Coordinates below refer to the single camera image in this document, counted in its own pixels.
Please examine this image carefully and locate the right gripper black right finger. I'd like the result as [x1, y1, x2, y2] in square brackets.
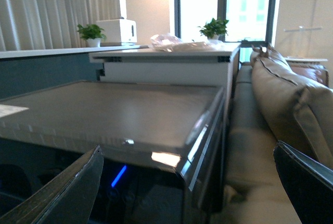
[273, 141, 332, 223]

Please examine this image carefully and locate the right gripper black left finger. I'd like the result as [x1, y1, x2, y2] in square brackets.
[1, 145, 104, 223]

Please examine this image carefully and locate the grey front-load washing machine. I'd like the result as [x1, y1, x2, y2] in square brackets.
[1, 81, 225, 223]

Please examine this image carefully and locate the beige sofa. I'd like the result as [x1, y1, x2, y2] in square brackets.
[212, 65, 301, 223]

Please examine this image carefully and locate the beige sofa cushion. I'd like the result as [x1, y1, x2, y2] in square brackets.
[250, 46, 332, 168]

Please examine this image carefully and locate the brown leather armchair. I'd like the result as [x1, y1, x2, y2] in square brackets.
[286, 57, 329, 87]

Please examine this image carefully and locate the white cabinet desk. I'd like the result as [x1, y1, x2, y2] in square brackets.
[89, 43, 240, 116]

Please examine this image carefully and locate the left potted green plant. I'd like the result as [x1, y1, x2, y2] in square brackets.
[77, 24, 107, 47]

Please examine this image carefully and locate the potted green plant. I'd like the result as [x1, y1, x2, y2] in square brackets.
[77, 24, 107, 47]
[198, 18, 229, 40]

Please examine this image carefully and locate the white box appliance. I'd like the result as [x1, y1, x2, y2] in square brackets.
[96, 19, 137, 46]

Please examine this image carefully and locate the right potted green plant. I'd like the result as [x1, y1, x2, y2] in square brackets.
[198, 18, 229, 40]

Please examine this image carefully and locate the clear plastic bag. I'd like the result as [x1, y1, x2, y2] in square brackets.
[148, 33, 226, 52]

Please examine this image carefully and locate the white pleated curtain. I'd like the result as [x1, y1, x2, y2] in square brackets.
[1, 0, 126, 51]

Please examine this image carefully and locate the dark framed window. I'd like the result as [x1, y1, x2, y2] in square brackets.
[172, 0, 278, 62]

